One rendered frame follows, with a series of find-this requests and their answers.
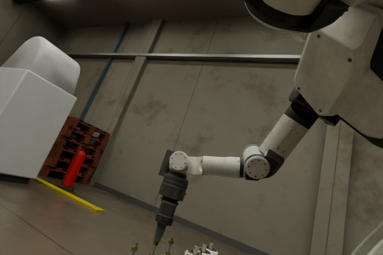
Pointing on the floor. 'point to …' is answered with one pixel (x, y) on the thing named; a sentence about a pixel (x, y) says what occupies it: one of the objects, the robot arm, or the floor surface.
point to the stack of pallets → (86, 134)
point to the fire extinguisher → (73, 171)
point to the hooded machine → (33, 106)
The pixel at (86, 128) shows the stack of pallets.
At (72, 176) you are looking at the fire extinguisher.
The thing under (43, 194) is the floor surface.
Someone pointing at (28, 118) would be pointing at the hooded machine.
